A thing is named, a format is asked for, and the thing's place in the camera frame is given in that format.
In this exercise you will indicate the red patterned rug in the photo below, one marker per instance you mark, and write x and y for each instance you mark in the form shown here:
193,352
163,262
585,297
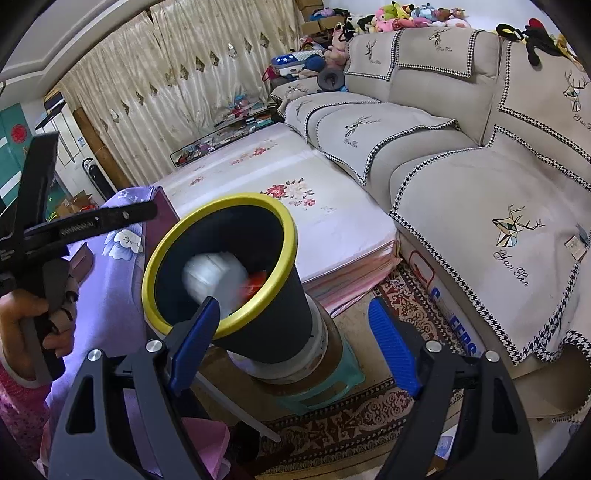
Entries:
369,415

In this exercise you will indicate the row of books and clutter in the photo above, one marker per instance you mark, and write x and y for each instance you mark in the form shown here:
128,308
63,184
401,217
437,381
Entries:
240,120

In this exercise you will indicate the beige sofa with houndstooth trim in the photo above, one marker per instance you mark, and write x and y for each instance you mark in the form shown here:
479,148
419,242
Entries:
438,138

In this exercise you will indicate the teal plastic stool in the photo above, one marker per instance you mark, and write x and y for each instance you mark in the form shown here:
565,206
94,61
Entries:
323,390

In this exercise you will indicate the pile of plush toys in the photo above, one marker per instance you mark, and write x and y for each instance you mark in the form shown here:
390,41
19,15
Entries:
415,14

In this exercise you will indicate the dark round cushion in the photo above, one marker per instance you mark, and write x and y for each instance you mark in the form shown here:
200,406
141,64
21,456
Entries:
330,78

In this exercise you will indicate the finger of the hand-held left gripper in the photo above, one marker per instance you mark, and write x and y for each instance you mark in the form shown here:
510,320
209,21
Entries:
37,175
106,219

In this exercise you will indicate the red round wall decoration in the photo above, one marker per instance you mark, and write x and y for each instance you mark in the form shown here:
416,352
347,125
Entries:
18,134

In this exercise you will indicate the black upright appliance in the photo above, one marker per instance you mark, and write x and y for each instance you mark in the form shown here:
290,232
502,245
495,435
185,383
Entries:
99,177

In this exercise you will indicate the beige patterned curtain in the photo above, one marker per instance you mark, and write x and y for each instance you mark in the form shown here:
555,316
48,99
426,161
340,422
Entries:
184,69

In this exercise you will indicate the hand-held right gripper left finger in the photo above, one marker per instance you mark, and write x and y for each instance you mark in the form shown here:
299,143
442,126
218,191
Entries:
194,350

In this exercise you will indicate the purple floral tablecloth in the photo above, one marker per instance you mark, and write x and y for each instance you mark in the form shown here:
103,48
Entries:
115,277

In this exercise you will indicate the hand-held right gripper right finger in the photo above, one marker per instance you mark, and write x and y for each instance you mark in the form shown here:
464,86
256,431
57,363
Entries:
392,350

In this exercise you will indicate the person's left forearm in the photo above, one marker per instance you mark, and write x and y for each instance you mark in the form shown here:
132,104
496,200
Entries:
18,415

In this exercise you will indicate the white floral foam mat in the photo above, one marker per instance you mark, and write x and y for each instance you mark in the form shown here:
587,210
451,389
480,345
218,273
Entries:
277,161

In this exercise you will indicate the brown round base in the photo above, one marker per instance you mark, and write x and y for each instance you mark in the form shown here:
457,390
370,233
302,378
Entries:
334,345

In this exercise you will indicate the pink plush toy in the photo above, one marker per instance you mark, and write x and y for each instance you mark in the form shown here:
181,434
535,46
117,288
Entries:
337,50

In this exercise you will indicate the person's left hand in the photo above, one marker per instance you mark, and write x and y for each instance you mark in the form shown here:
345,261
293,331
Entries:
18,307

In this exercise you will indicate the red snack packet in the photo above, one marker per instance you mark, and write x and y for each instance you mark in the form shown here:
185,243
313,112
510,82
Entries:
256,282

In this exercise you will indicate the blue starred pillow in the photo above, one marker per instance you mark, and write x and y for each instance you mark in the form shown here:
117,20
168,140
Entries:
286,62

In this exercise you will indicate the white round container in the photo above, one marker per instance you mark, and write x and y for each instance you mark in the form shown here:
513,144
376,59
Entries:
286,369

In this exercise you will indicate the grey metal bar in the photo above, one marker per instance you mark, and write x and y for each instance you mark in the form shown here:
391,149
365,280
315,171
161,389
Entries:
240,410

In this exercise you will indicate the cardboard boxes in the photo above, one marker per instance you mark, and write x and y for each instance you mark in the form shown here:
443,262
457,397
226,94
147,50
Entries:
76,203

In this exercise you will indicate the white box with blue print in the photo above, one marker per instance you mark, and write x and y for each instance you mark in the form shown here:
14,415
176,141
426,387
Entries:
443,300

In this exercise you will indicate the white tall appliance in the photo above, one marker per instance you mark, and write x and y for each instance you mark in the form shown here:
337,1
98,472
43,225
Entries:
62,129

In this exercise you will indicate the brown small box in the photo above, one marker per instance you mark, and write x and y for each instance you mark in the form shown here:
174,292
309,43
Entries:
83,263

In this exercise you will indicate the pink cloth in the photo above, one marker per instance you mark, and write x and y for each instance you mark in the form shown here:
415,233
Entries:
205,443

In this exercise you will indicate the black trash bin yellow rim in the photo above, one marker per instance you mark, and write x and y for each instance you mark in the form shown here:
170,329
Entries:
277,323

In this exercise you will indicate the black plush toy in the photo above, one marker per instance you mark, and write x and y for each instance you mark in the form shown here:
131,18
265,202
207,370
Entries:
535,39

